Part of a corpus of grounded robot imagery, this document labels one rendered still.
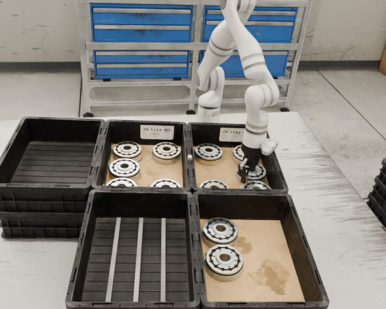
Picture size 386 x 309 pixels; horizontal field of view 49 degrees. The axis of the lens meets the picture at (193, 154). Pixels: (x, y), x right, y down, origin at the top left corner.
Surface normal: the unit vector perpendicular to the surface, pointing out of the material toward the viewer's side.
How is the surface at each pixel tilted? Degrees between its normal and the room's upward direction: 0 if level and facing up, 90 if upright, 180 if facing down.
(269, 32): 90
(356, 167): 0
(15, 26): 90
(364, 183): 0
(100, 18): 90
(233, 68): 90
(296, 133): 0
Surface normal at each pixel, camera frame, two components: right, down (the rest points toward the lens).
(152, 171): 0.07, -0.82
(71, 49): 0.18, 0.58
